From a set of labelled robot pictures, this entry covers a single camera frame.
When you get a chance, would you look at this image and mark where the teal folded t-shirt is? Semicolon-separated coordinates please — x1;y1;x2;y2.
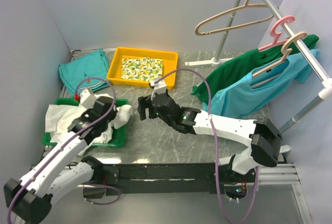
58;49;109;96

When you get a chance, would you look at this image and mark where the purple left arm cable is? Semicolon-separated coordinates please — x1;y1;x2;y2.
6;77;117;223

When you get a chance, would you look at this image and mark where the aluminium rail frame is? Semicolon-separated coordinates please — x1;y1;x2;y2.
15;49;312;224

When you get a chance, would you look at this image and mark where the black base beam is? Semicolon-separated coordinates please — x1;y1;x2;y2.
82;163;260;199

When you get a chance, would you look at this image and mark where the yellow plastic tray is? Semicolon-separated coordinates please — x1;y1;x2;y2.
106;47;178;88

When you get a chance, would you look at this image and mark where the metal clothes rack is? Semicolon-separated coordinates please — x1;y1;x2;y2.
185;0;331;134

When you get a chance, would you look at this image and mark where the pink hanger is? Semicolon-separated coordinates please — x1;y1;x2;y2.
258;15;295;52

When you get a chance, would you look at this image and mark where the lemon print folded cloth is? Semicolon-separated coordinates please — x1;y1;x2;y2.
121;57;163;82

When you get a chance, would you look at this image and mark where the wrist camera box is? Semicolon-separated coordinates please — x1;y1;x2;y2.
74;88;98;109
149;78;167;95

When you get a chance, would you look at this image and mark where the green plastic tray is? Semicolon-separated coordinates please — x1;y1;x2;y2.
42;94;120;152

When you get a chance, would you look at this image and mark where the beige hanger with shirt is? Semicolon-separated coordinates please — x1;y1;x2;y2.
252;32;307;78

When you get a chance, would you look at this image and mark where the white daisy print t-shirt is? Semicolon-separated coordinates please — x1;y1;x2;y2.
44;98;133;156

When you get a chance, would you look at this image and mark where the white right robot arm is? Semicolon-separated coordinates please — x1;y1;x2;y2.
137;93;282;182

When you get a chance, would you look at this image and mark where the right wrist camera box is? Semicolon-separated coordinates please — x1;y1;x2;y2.
149;78;167;95

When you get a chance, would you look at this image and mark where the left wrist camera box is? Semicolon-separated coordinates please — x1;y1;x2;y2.
74;88;98;109

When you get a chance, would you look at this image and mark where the green t-shirt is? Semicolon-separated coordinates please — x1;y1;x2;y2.
191;34;320;103

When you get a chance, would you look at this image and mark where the light blue t-shirt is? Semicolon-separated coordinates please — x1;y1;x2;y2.
211;53;312;118

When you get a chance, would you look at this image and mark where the beige empty hanger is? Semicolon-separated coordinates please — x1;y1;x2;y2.
195;0;274;36

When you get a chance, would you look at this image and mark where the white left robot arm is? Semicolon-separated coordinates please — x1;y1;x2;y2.
4;96;117;223

